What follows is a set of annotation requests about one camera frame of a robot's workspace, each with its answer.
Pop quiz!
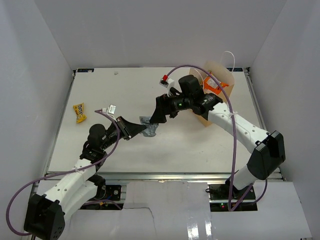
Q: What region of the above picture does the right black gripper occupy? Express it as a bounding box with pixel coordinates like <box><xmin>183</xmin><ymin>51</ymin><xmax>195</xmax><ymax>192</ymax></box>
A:
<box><xmin>150</xmin><ymin>90</ymin><xmax>193</xmax><ymax>123</ymax></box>

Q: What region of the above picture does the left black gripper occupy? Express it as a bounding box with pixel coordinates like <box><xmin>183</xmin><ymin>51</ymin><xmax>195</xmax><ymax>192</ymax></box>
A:
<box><xmin>100</xmin><ymin>116</ymin><xmax>146</xmax><ymax>150</ymax></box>

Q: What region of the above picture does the silver grey foil packet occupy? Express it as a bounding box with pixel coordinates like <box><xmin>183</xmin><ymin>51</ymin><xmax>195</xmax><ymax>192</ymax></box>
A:
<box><xmin>139</xmin><ymin>116</ymin><xmax>159</xmax><ymax>138</ymax></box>

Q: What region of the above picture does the yellow M&M's packet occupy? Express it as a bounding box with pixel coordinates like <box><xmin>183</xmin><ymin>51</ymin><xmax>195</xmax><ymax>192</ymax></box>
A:
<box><xmin>73</xmin><ymin>102</ymin><xmax>87</xmax><ymax>124</ymax></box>

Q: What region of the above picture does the orange white snack bag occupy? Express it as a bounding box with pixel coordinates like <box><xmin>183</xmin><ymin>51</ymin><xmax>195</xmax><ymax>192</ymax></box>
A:
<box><xmin>203</xmin><ymin>71</ymin><xmax>222</xmax><ymax>95</ymax></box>

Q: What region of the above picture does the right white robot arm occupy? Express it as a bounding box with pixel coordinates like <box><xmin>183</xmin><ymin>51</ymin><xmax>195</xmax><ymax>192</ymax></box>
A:
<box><xmin>150</xmin><ymin>75</ymin><xmax>286</xmax><ymax>200</ymax></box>

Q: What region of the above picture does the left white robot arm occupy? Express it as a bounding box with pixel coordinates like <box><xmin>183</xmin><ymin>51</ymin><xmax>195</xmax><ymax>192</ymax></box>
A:
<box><xmin>23</xmin><ymin>116</ymin><xmax>147</xmax><ymax>240</ymax></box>

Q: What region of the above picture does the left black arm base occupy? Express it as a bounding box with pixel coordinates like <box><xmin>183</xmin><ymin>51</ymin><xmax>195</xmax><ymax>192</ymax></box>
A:
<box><xmin>101</xmin><ymin>185</ymin><xmax>122</xmax><ymax>201</ymax></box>

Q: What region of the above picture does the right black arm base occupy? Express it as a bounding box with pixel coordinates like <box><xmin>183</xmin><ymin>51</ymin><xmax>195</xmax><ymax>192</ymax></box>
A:
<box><xmin>205</xmin><ymin>184</ymin><xmax>256</xmax><ymax>201</ymax></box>

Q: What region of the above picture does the brown paper bag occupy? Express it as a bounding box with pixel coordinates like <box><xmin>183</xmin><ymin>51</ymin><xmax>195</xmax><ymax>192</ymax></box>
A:
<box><xmin>187</xmin><ymin>51</ymin><xmax>236</xmax><ymax>128</ymax></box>

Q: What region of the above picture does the left table logo sticker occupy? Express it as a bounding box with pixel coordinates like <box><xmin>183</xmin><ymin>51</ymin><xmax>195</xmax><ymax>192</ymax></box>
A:
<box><xmin>76</xmin><ymin>68</ymin><xmax>95</xmax><ymax>73</ymax></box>

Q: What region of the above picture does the table logo sticker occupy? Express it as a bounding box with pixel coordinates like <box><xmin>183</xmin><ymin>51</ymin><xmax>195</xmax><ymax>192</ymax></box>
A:
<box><xmin>76</xmin><ymin>68</ymin><xmax>95</xmax><ymax>73</ymax></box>
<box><xmin>226</xmin><ymin>67</ymin><xmax>244</xmax><ymax>72</ymax></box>

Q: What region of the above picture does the right table logo sticker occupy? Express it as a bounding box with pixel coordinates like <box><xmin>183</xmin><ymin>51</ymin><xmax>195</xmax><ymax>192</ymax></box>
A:
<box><xmin>226</xmin><ymin>67</ymin><xmax>244</xmax><ymax>72</ymax></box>

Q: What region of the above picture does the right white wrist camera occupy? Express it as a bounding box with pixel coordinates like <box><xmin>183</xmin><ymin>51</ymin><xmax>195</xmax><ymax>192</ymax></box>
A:
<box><xmin>159</xmin><ymin>75</ymin><xmax>175</xmax><ymax>96</ymax></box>

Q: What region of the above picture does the aluminium table frame rail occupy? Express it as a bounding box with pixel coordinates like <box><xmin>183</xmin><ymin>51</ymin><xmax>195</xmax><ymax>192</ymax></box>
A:
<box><xmin>27</xmin><ymin>67</ymin><xmax>283</xmax><ymax>208</ymax></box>

